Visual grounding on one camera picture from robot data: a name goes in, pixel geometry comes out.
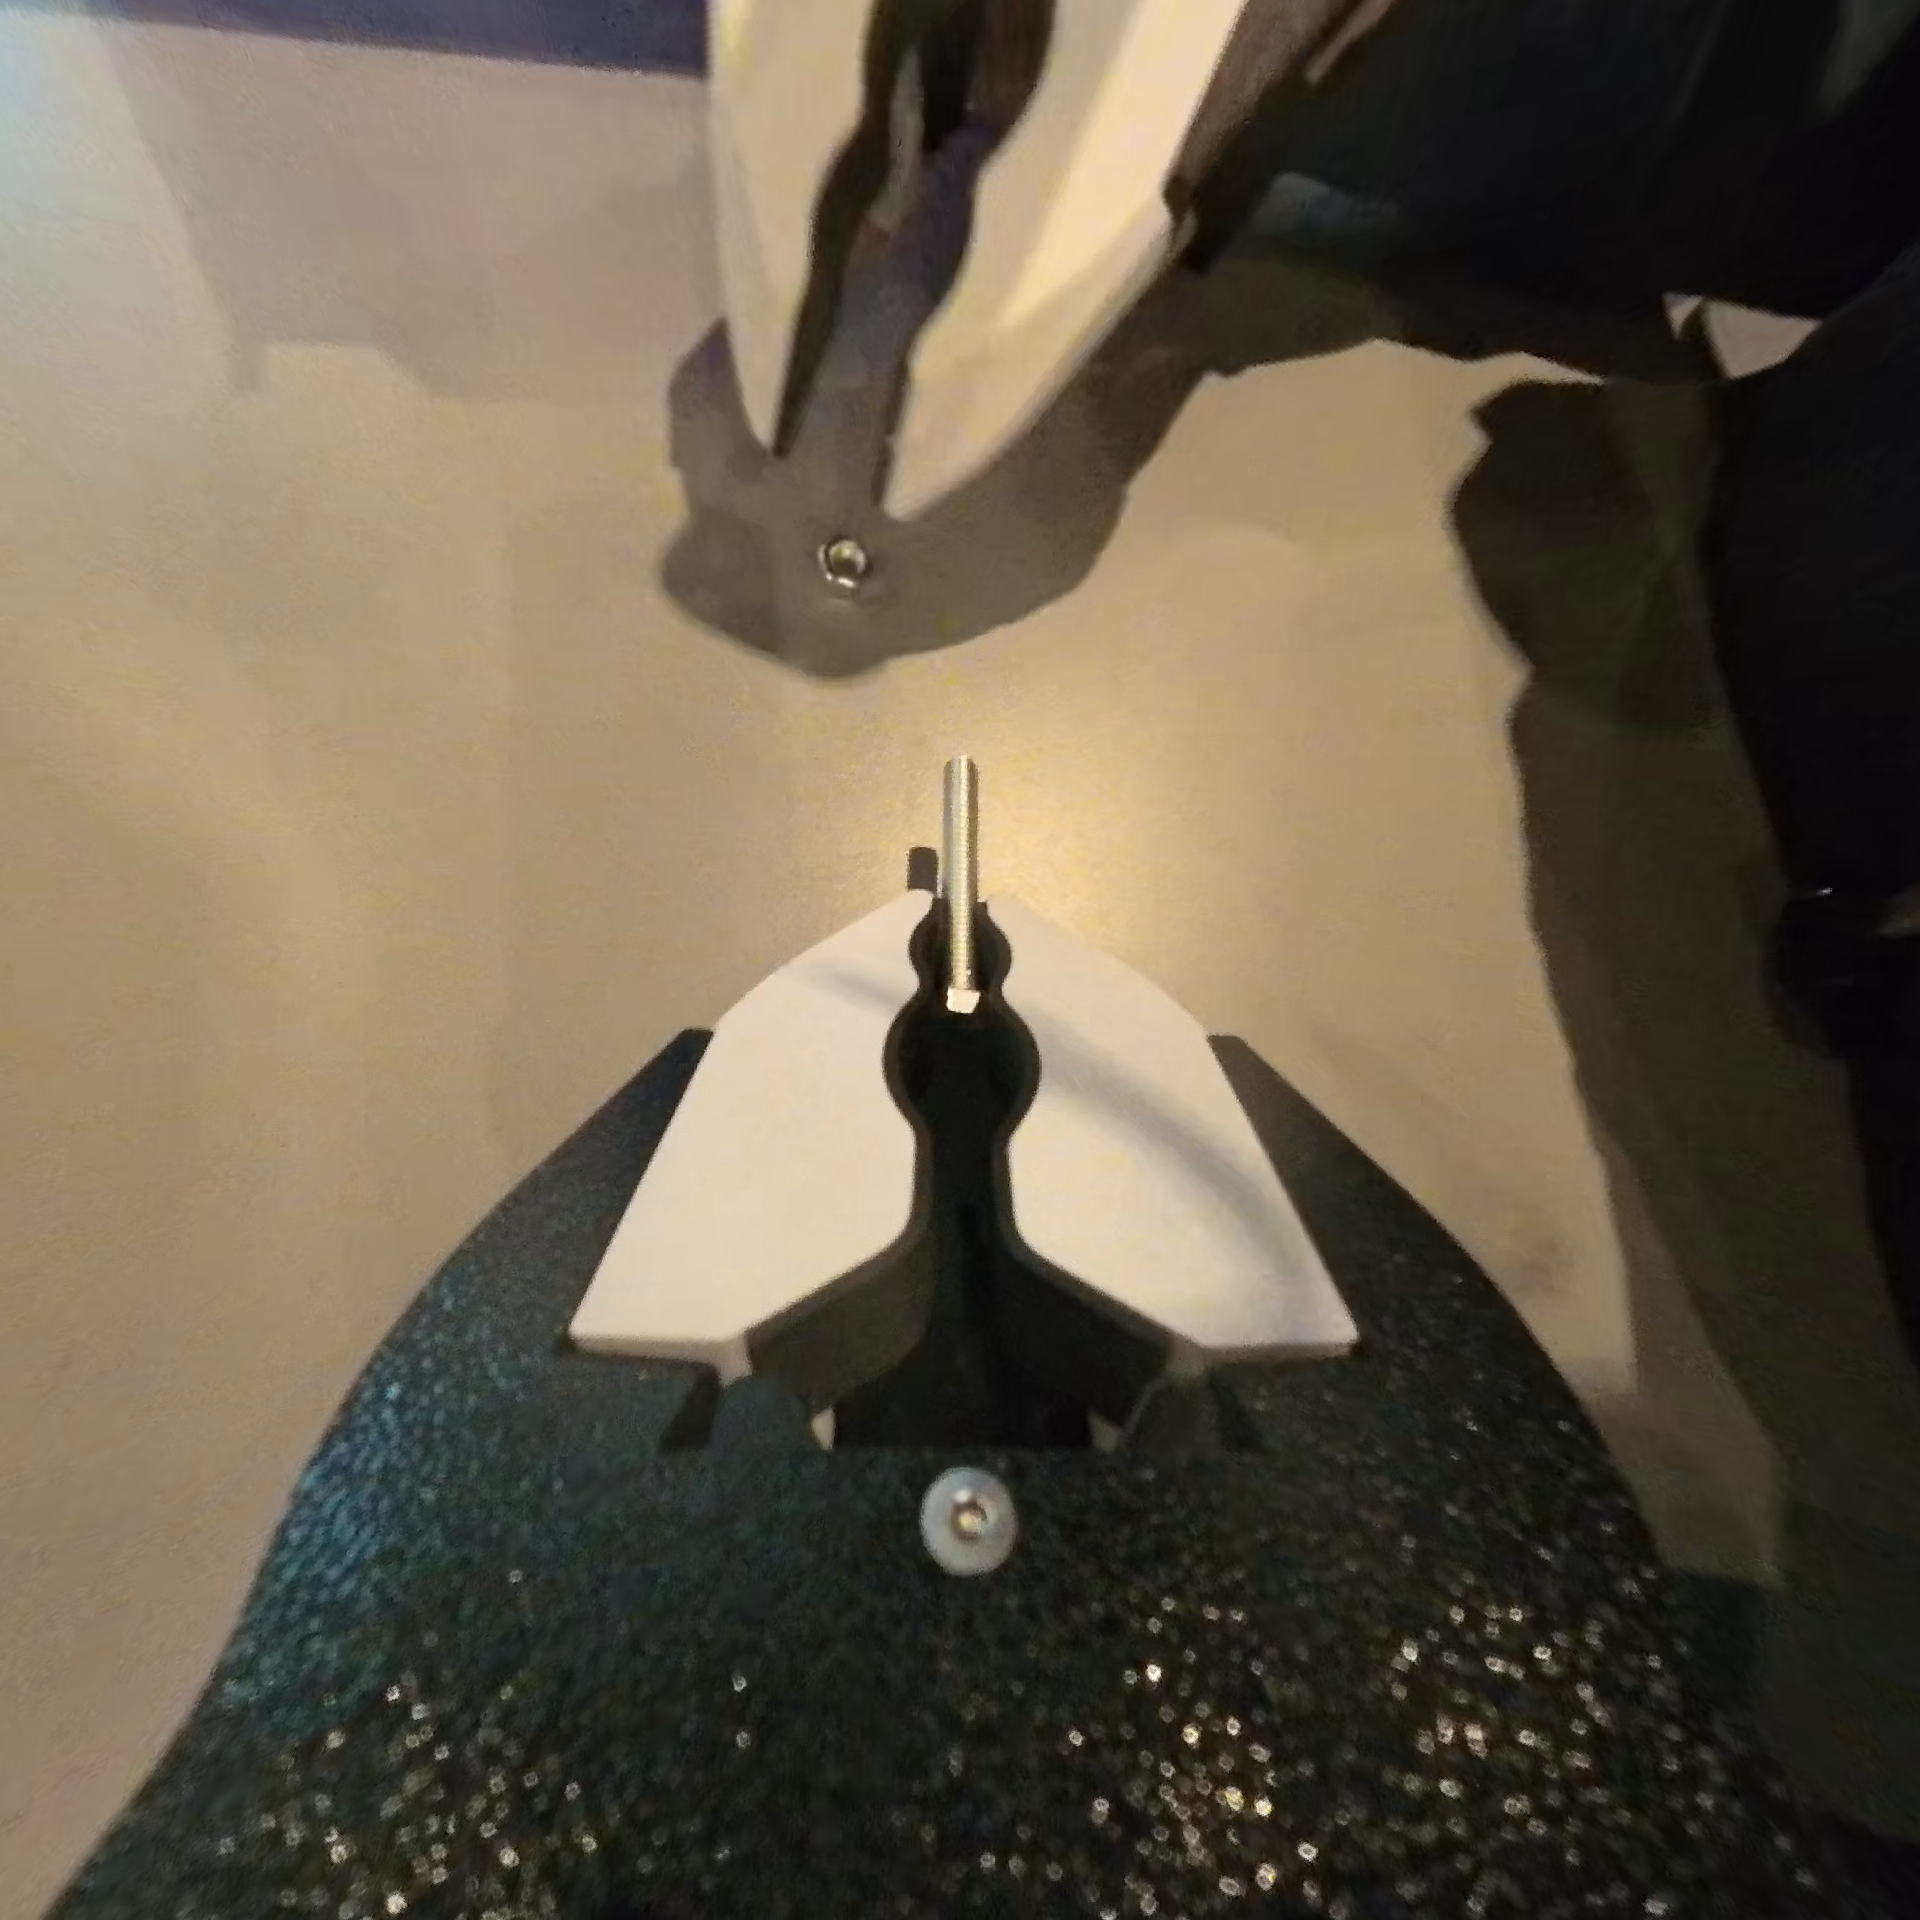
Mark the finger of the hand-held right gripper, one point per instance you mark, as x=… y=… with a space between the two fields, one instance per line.
x=1079 y=194
x=765 y=181

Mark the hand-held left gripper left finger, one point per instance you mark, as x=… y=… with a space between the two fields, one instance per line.
x=751 y=1170

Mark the silver metal nut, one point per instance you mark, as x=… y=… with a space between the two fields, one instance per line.
x=845 y=560

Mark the person's dark clothing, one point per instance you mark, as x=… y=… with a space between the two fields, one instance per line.
x=1862 y=749

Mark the silver metal bolt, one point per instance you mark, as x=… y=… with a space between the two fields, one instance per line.
x=963 y=885

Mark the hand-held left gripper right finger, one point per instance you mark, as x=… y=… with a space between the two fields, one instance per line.
x=1186 y=1185

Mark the blue box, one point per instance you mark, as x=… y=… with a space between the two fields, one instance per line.
x=451 y=19

